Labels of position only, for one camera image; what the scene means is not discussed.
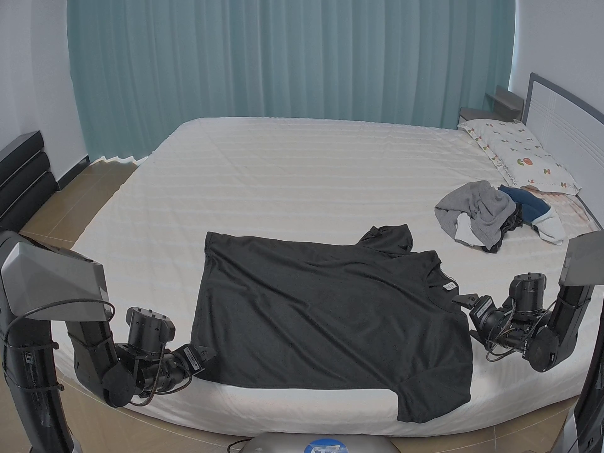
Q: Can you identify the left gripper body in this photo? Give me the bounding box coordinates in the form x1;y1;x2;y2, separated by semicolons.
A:
162;350;194;392

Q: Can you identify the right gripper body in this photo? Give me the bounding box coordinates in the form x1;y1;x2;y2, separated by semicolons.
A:
473;310;513;349

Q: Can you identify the black T-shirt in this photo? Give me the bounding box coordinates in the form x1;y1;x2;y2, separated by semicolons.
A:
190;225;474;424

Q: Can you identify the pile of clothes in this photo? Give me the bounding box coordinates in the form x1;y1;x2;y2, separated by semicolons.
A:
434;181;566;254

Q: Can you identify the bed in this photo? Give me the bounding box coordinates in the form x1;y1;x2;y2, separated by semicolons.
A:
52;72;604;440

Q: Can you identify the white printed pillow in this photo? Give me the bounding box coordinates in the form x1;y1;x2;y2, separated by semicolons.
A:
457;119;582;196

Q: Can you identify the grey bedside table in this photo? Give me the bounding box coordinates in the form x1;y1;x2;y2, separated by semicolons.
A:
459;85;525;122

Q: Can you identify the blue-green curtain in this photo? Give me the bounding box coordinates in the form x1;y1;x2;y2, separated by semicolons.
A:
66;0;516;161

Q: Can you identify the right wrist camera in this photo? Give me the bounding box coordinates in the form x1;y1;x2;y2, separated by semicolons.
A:
468;295;495;323

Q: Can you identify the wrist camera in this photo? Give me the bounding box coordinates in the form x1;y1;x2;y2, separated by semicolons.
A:
183;344;209;374
468;295;495;323

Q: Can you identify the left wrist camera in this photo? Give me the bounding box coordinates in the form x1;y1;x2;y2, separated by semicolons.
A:
183;344;209;374

